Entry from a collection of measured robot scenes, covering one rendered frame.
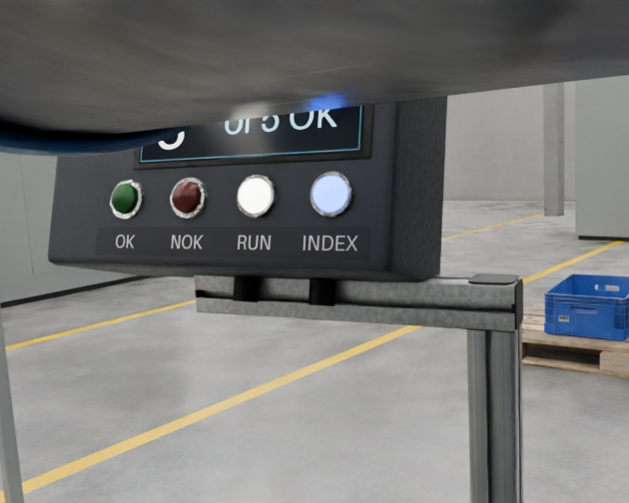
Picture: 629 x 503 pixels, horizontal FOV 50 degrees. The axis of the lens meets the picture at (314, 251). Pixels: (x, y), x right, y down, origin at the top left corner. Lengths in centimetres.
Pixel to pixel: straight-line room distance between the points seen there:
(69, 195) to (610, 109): 786
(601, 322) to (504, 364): 325
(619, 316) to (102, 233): 331
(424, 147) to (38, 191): 597
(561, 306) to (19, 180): 447
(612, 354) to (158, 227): 326
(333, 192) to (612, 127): 786
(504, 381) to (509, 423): 3
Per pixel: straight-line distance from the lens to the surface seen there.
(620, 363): 361
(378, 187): 38
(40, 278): 639
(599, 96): 827
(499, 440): 46
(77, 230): 50
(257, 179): 41
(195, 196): 43
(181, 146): 45
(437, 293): 44
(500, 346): 44
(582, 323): 371
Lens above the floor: 114
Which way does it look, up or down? 8 degrees down
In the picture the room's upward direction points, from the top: 3 degrees counter-clockwise
